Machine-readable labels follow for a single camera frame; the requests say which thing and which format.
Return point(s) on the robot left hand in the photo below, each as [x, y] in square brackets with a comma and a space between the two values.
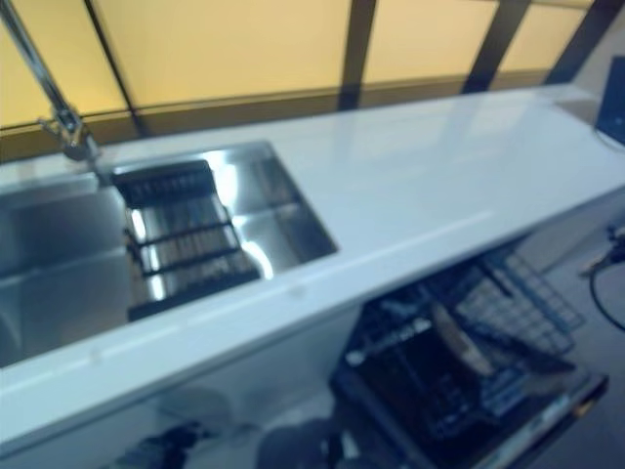
[176, 447]

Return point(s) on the grey dishwasher cutlery basket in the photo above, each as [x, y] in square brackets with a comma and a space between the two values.
[505, 391]

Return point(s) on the white glossy cabinet door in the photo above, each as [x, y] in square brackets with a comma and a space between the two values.
[293, 352]

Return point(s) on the stainless steel kitchen sink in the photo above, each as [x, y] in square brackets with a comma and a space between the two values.
[58, 244]

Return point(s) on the black dish drying rack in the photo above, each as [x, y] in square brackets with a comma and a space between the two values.
[161, 181]

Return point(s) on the chrome pull-down faucet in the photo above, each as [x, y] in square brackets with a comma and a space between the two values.
[49, 83]

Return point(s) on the yellow backlit panel dark frame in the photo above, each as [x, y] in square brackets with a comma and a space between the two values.
[220, 49]

